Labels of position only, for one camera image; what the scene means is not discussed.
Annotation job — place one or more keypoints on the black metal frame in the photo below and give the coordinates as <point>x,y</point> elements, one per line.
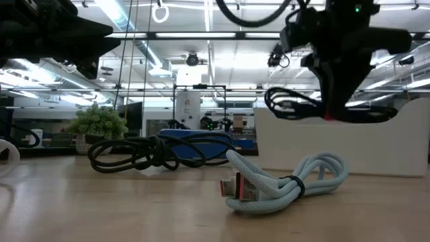
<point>174,107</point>

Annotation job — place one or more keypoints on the white column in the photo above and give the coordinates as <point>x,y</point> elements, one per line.
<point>188,107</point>

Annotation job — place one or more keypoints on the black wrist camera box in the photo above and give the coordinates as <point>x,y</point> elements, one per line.
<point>297,30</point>

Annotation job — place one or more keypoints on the green potted plant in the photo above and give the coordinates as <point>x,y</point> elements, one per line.
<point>97,122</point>

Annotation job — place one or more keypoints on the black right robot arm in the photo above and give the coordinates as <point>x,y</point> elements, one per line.
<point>352,6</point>

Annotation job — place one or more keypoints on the black ceiling-mounted device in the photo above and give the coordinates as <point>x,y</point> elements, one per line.
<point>406,60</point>

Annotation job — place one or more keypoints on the white patterned plant pot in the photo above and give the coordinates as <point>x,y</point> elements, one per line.
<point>80,144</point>

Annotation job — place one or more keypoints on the cardboard box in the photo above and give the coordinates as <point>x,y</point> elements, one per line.
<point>238,122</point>

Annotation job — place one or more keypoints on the round black ceiling camera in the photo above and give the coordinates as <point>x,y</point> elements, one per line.
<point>192,59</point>

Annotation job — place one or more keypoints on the white canister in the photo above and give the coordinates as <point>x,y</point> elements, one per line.
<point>37,138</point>

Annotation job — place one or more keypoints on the blue box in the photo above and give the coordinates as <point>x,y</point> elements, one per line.
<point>201,144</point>

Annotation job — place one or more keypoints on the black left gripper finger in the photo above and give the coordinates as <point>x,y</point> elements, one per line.
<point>90,50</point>
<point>84,27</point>

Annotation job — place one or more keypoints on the black monitor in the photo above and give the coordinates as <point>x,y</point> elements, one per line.
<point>132,117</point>

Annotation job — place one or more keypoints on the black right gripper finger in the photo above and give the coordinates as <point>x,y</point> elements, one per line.
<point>327,90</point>
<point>351,90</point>

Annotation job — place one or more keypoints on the white plastic tray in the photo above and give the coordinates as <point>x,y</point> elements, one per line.
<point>369,148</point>

